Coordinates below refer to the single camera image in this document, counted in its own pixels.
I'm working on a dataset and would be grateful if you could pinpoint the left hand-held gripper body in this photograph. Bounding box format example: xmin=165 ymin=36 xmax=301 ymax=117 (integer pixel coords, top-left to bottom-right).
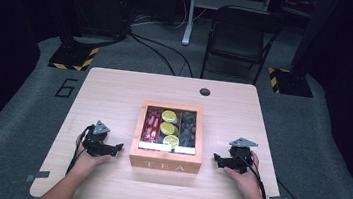
xmin=80 ymin=118 xmax=112 ymax=159

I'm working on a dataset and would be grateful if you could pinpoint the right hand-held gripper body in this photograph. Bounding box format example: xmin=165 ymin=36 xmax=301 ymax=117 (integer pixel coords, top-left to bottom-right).
xmin=225 ymin=135 xmax=261 ymax=177

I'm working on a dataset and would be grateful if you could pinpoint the wooden tea box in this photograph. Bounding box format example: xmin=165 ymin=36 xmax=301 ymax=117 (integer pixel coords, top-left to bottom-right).
xmin=128 ymin=98 xmax=209 ymax=176

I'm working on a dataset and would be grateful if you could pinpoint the person's left hand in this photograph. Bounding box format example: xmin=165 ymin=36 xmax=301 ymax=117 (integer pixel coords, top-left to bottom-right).
xmin=69 ymin=133 xmax=115 ymax=179

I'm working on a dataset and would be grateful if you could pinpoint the person's right hand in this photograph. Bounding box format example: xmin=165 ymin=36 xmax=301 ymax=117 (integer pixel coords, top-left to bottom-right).
xmin=219 ymin=147 xmax=272 ymax=199

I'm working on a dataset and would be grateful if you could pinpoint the black tape floor marking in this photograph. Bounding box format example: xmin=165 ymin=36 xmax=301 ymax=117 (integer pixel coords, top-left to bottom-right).
xmin=54 ymin=77 xmax=79 ymax=100

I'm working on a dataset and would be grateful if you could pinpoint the black stand with striped base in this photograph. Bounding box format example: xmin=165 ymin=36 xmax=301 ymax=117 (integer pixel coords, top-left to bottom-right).
xmin=265 ymin=0 xmax=343 ymax=101
xmin=47 ymin=0 xmax=105 ymax=74

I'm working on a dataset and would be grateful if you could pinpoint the black folding chair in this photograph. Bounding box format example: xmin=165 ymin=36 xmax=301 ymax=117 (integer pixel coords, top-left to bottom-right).
xmin=199 ymin=2 xmax=286 ymax=89

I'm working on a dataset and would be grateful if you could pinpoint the black cabinet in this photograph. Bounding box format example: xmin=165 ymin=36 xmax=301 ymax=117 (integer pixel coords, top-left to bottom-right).
xmin=59 ymin=0 xmax=131 ymax=41

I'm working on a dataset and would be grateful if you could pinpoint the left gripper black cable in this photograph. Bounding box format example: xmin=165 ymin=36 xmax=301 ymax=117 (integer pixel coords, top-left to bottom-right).
xmin=64 ymin=122 xmax=95 ymax=178

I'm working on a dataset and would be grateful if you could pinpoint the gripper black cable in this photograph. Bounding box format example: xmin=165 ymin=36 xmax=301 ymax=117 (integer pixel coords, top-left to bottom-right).
xmin=64 ymin=122 xmax=95 ymax=178
xmin=232 ymin=151 xmax=322 ymax=199

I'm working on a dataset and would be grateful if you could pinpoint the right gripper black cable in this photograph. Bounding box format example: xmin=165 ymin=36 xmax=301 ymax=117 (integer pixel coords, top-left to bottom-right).
xmin=232 ymin=151 xmax=322 ymax=199

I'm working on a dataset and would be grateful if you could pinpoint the thin black floor cable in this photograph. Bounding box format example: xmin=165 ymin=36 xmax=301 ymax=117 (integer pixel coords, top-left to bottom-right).
xmin=123 ymin=31 xmax=182 ymax=77
xmin=124 ymin=30 xmax=200 ymax=79

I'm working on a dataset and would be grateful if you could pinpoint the white desk frame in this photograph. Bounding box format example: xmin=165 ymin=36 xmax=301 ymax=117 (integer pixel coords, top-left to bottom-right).
xmin=181 ymin=0 xmax=274 ymax=56

